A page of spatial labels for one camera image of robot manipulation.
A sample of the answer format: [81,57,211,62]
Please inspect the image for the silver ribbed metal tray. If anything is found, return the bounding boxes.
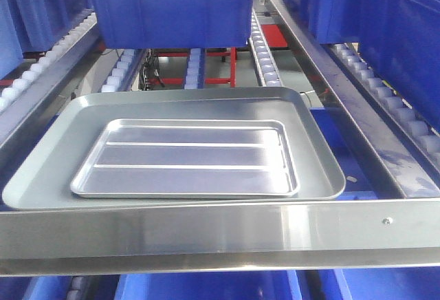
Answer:
[70,118,299,199]

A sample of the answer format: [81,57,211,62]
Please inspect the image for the large grey plastic tray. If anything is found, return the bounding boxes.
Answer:
[2,87,346,211]

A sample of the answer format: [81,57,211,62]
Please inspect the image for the front steel shelf beam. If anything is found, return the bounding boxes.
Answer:
[1,199,439,276]

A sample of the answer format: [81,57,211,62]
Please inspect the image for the left steel shelf divider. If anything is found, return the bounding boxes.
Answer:
[1,25,101,165]

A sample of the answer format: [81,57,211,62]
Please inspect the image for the blue bin right shelf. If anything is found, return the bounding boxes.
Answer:
[284,0,439,122]

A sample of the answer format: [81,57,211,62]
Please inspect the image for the blue bin shelf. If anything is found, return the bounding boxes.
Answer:
[1,0,91,77]
[284,0,439,122]

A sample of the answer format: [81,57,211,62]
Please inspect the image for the blue bin left shelf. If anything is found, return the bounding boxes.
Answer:
[1,0,91,77]

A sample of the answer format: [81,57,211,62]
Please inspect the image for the large blue bin centre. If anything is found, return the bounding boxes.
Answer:
[92,0,253,49]

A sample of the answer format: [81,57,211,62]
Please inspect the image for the blue bin under beam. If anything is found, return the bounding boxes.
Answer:
[115,270,305,299]

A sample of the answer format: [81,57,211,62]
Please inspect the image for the middle white roller rail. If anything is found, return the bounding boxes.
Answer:
[184,48,206,89]

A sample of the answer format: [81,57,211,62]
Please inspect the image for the white roller rail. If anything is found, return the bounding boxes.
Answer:
[100,49,138,93]
[248,9,283,87]
[184,48,206,89]

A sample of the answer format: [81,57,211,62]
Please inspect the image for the right white roller rail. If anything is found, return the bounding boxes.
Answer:
[248,9,283,87]

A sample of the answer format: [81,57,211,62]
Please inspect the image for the red metal cart frame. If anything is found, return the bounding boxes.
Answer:
[158,25,293,89]

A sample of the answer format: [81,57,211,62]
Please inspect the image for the left white roller rail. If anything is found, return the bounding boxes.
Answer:
[100,49,138,93]

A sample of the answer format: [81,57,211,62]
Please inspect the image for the far right roller rail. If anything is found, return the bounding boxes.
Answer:
[329,43,439,167]

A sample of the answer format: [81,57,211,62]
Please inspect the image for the far left roller rail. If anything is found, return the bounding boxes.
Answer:
[1,12,97,113]

